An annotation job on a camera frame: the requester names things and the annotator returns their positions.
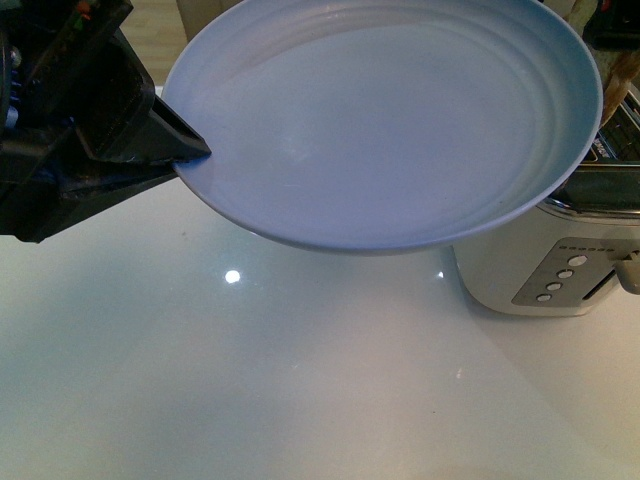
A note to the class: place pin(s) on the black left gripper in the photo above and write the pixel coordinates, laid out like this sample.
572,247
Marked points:
82,128

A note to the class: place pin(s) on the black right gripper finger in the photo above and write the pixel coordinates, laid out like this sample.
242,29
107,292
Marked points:
614,25

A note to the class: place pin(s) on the toasted bread slice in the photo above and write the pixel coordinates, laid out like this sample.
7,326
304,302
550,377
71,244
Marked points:
617,68

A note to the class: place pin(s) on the light blue plate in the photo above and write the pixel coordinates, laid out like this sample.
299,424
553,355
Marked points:
383,126

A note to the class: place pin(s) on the white chrome two-slot toaster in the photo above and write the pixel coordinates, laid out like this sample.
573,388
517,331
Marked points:
577,246

